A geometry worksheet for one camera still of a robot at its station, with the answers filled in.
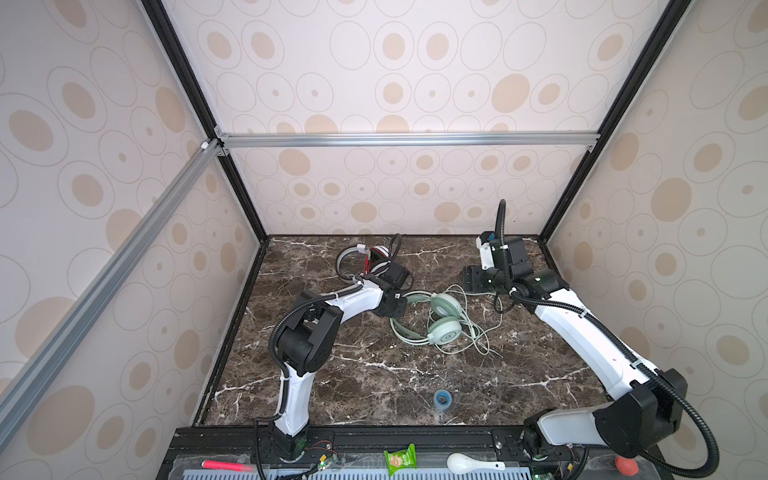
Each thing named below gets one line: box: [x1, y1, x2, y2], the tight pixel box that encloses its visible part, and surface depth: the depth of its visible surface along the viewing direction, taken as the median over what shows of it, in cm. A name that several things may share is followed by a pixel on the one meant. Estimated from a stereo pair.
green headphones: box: [390, 291, 463, 345], surface depth 91 cm
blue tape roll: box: [434, 389, 453, 411], surface depth 82 cm
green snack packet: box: [383, 443, 418, 477], surface depth 71 cm
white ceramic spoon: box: [447, 453, 506, 474], surface depth 72 cm
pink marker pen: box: [201, 460, 254, 472], surface depth 72 cm
